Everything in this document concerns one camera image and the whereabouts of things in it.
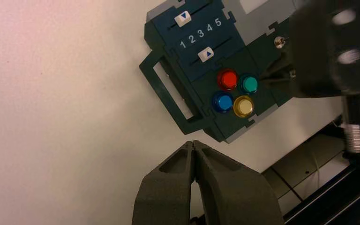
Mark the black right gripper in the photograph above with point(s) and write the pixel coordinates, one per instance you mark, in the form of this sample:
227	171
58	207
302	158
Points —
319	52

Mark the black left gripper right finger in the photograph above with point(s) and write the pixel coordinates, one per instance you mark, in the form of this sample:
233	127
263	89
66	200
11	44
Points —
232	195

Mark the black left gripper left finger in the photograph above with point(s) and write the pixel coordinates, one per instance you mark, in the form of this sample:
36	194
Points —
164	198

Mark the green round push button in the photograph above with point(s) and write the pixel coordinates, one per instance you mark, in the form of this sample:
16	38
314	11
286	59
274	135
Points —
249	84

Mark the yellow round push button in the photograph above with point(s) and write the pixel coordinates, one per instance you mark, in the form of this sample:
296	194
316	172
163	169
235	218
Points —
244	106

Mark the red round push button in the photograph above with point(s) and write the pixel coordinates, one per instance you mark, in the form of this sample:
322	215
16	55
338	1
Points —
227	79

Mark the blue round push button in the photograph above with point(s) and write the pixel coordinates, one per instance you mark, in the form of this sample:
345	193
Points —
222	102

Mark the white slider knob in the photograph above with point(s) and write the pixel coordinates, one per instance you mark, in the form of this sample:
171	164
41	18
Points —
205	54
182	18

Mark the dark green grey control box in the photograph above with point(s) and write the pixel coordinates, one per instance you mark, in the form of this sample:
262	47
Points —
208	34

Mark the metal toggle switch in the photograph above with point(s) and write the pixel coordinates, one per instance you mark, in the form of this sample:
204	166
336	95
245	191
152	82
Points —
280	42

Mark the black metal frame rail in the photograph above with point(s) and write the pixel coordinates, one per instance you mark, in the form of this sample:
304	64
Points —
338	203

